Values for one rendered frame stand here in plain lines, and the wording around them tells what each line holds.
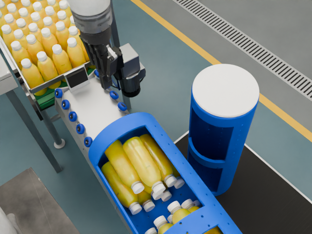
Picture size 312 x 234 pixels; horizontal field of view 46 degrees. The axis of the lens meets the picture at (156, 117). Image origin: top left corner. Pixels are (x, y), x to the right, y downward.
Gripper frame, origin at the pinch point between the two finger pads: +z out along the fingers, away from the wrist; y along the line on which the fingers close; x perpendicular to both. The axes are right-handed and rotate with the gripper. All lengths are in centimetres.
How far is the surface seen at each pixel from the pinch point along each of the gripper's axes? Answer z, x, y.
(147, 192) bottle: 42.4, -5.2, 19.3
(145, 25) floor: 145, 132, -121
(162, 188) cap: 31.3, -3.9, 25.0
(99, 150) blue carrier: 29.5, -8.9, 0.7
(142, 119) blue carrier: 26.4, 8.7, 4.1
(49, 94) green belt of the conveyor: 58, 3, -54
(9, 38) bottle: 42, 6, -81
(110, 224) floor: 148, -8, -16
